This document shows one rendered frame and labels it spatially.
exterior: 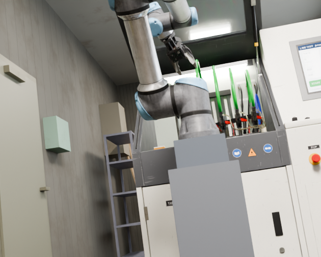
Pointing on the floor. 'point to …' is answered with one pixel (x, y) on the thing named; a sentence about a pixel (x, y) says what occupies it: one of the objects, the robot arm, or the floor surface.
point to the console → (305, 190)
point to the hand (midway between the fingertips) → (187, 69)
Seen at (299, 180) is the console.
